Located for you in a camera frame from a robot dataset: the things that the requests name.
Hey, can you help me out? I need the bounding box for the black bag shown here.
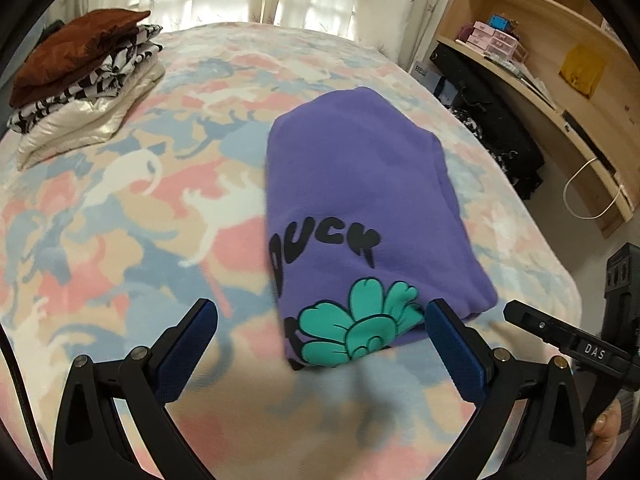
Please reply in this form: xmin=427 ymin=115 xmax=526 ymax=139
xmin=430 ymin=42 xmax=546 ymax=201

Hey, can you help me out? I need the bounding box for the white printed box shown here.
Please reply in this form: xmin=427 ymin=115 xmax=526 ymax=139
xmin=409 ymin=62 xmax=441 ymax=92

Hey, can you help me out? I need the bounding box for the light wooden shelf unit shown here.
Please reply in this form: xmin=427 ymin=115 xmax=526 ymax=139
xmin=432 ymin=0 xmax=636 ymax=238

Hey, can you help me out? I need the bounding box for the pastel patterned bed blanket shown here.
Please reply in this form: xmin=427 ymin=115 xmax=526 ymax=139
xmin=0 ymin=21 xmax=586 ymax=480

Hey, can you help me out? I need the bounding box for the stack of papers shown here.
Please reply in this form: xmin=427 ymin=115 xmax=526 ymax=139
xmin=500 ymin=57 xmax=558 ymax=108

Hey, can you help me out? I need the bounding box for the purple zip hoodie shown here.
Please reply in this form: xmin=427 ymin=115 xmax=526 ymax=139
xmin=264 ymin=86 xmax=497 ymax=372

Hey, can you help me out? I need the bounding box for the brown folded garment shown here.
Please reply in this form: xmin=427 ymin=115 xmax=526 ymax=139
xmin=9 ymin=9 xmax=152 ymax=108

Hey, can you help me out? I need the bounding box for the black flat device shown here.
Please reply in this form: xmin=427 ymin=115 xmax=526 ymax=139
xmin=561 ymin=110 xmax=618 ymax=177

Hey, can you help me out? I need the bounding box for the black and white speckled cloth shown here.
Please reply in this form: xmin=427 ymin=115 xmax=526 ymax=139
xmin=447 ymin=105 xmax=521 ymax=176

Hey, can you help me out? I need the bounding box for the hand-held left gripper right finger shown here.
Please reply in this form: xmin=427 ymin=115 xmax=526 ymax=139
xmin=425 ymin=298 xmax=588 ymax=480

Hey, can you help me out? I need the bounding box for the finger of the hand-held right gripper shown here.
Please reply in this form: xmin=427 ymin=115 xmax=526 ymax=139
xmin=502 ymin=300 xmax=633 ymax=377

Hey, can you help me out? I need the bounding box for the white cable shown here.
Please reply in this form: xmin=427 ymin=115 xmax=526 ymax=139
xmin=563 ymin=156 xmax=628 ymax=220

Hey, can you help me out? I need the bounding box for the black and white patterned garment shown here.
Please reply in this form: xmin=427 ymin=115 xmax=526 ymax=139
xmin=6 ymin=24 xmax=165 ymax=134

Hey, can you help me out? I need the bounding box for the blue-grey box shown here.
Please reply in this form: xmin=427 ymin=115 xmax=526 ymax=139
xmin=434 ymin=77 xmax=458 ymax=106

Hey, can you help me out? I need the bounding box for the pink drawer organizer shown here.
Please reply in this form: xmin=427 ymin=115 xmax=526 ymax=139
xmin=470 ymin=21 xmax=521 ymax=63

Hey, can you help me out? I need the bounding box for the cream puffer jacket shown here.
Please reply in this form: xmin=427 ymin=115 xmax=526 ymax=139
xmin=16 ymin=62 xmax=167 ymax=171

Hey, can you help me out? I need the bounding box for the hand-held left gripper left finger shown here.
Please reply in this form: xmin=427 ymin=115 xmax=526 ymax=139
xmin=52 ymin=298 xmax=219 ymax=480

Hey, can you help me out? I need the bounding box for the person's right hand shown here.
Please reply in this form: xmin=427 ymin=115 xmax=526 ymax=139
xmin=590 ymin=396 xmax=626 ymax=442

